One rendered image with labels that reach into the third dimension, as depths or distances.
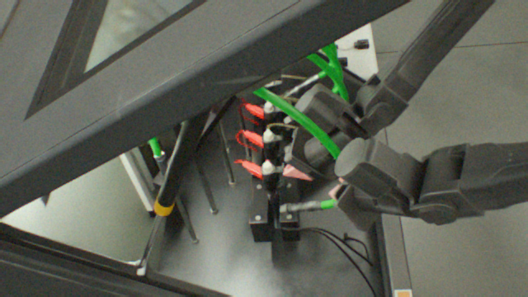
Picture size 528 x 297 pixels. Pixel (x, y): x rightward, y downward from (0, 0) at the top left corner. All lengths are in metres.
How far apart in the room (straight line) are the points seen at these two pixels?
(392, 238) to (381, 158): 0.48
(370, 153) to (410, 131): 1.90
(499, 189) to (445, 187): 0.06
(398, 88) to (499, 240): 1.48
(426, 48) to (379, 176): 0.28
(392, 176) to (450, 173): 0.07
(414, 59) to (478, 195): 0.31
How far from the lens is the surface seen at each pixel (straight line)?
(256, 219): 1.12
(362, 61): 1.41
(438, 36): 0.88
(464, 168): 0.64
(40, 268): 0.69
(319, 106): 0.87
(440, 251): 2.22
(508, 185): 0.62
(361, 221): 0.79
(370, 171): 0.67
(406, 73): 0.87
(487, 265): 2.23
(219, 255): 1.26
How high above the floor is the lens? 1.92
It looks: 50 degrees down
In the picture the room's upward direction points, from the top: 10 degrees counter-clockwise
